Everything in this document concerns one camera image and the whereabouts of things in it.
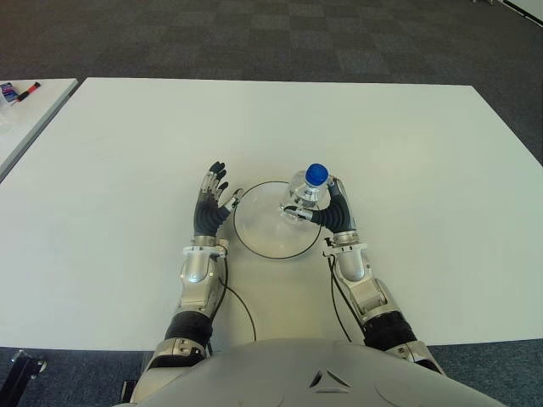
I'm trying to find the grey robot torso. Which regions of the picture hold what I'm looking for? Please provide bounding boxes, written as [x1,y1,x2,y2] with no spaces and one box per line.
[129,337,510,407]

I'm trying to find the clear water bottle blue cap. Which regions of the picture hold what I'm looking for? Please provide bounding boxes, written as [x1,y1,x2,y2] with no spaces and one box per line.
[277,163,336,226]

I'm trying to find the red black marker pen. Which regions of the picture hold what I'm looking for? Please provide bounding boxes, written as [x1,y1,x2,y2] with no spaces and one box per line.
[16,81,42,102]

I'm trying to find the white side table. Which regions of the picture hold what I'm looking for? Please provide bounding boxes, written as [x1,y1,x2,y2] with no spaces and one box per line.
[0,78,80,181]

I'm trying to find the white plate black rim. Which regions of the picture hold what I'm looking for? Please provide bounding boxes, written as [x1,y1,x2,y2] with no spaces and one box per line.
[232,181,322,259]

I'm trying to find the white board panel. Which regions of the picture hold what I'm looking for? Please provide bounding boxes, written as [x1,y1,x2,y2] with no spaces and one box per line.
[502,0,543,22]

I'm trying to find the black metal stand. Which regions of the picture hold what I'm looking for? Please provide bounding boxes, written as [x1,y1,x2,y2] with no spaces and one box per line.
[0,348,48,407]

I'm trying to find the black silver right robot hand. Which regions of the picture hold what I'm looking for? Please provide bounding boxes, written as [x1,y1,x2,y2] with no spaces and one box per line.
[278,177,357,234]

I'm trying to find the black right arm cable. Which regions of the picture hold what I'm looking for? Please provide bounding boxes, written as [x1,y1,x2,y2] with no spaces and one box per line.
[327,254,353,340]

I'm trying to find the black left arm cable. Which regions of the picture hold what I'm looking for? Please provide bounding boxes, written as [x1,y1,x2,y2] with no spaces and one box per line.
[211,254,257,355]

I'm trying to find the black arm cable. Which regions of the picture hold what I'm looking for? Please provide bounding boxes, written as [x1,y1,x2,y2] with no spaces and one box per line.
[327,254,353,340]
[211,254,257,355]

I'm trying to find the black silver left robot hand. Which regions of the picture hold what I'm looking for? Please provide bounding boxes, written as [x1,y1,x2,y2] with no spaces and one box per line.
[193,159,245,238]

